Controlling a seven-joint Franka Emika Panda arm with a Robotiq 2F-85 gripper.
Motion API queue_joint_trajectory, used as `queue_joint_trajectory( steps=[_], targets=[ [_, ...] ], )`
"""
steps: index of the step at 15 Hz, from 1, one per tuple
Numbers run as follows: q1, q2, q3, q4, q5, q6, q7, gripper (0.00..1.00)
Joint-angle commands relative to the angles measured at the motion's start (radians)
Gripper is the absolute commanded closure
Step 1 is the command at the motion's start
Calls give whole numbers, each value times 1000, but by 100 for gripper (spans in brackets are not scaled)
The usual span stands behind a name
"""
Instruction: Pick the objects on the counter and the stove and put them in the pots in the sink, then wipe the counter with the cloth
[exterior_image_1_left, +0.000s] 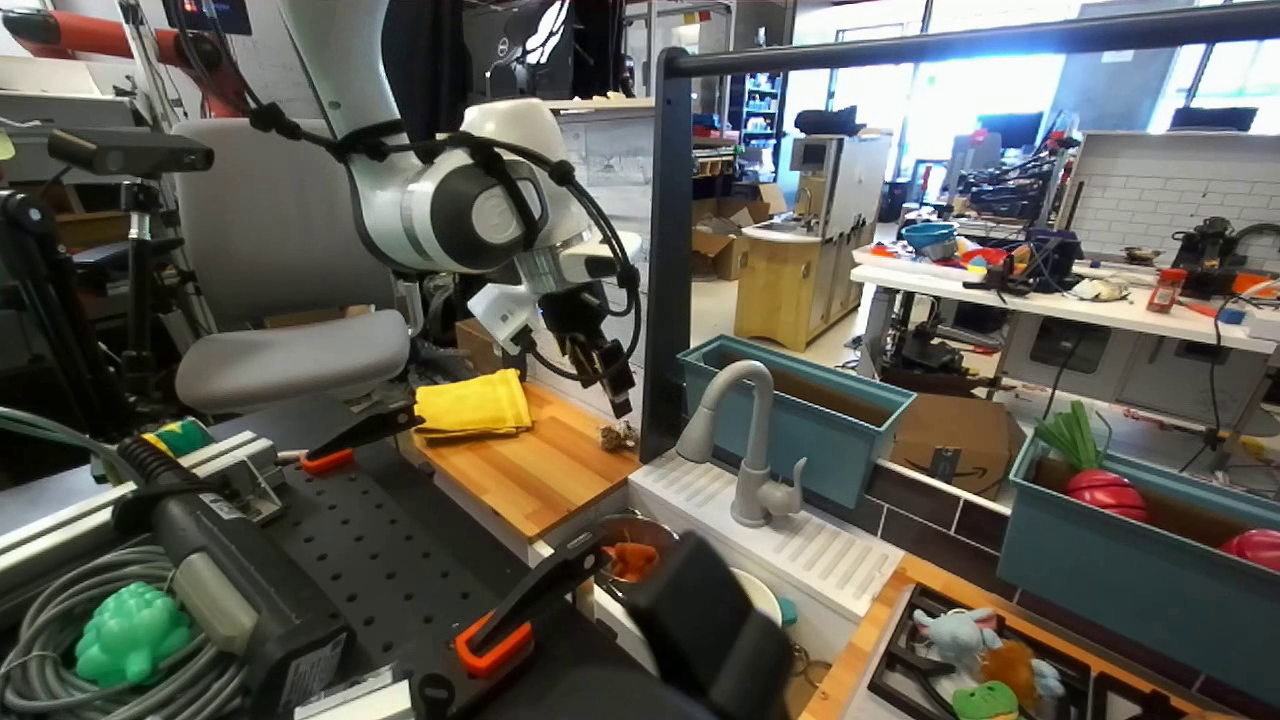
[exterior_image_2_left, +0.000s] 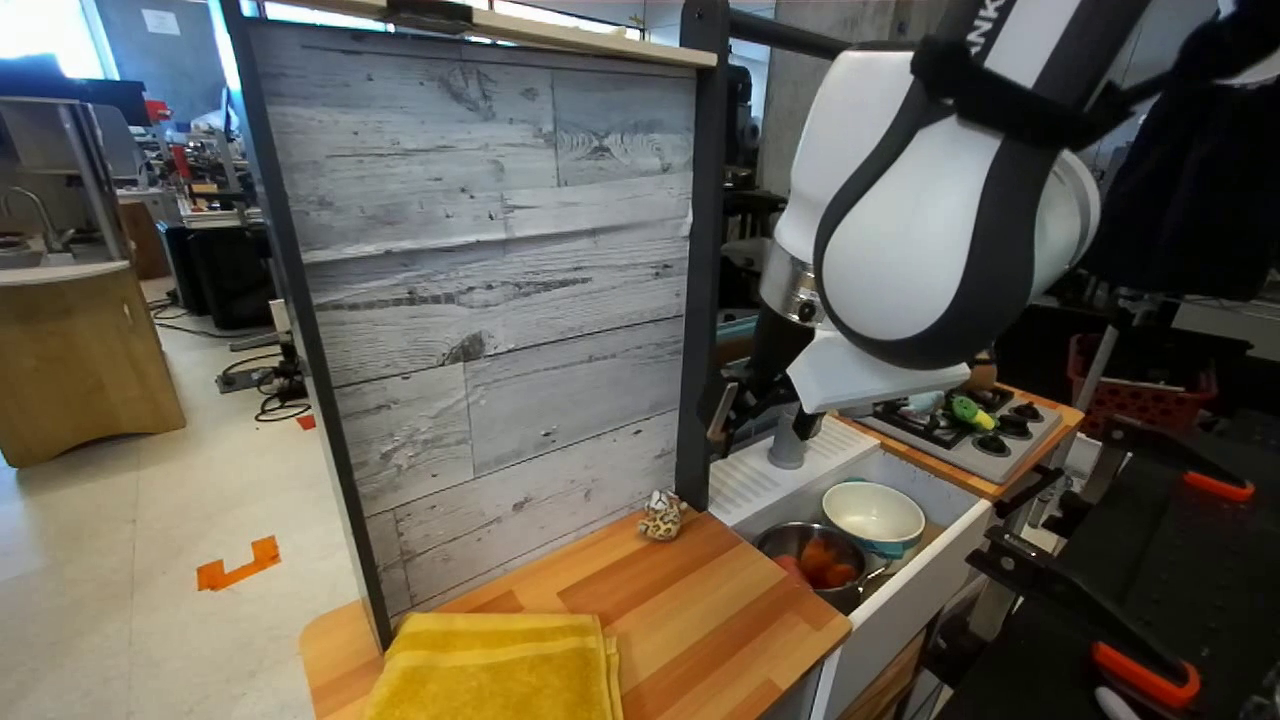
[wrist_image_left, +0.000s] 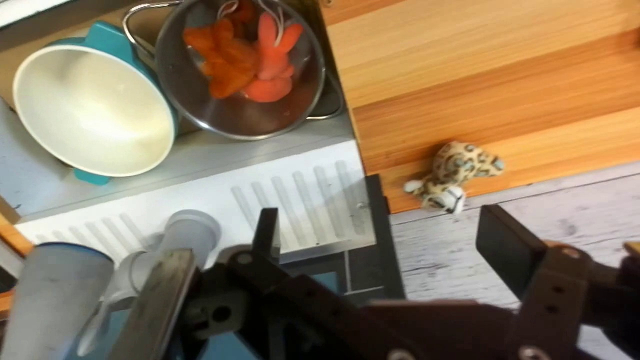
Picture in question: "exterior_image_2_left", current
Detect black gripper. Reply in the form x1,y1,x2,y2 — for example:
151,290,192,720
716,308,831,451

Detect orange plush toy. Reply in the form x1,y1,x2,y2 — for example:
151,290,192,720
797,529,866,590

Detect leopard print plush toy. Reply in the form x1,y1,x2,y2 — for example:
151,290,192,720
631,486,698,547

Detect green yellow plush toy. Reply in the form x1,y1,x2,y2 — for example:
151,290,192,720
946,386,1004,440

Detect yellow terry towel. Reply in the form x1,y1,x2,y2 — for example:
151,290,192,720
363,606,627,720

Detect wooden stove counter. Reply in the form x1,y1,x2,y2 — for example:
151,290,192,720
851,377,1088,502

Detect long teal planter box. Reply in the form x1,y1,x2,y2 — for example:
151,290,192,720
709,308,775,451

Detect stainless steel pot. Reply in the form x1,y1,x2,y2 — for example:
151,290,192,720
753,515,897,615

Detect white enamel pot teal rim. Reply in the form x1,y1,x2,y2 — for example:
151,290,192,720
817,477,933,565

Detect striped wooden countertop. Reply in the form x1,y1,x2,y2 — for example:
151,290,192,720
302,508,851,720

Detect grey wood plank panel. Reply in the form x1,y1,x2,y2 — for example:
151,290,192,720
247,21,705,623

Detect orange plastic crate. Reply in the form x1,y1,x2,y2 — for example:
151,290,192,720
1065,332,1223,440

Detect black perforated table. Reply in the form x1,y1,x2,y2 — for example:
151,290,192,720
933,402,1280,720

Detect light wooden shelf board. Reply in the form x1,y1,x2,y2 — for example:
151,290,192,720
255,0,721,75

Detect black hanging jacket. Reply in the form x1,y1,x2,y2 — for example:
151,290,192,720
1102,75,1280,305

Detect black storage bins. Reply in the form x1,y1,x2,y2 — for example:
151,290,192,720
163,216,282,334

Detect round wooden cabinet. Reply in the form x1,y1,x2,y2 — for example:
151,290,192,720
0,256,192,472

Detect black metal frame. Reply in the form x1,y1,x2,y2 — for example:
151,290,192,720
217,0,925,679

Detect black clamp orange handle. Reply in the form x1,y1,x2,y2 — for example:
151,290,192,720
1104,418,1261,510
968,529,1209,715

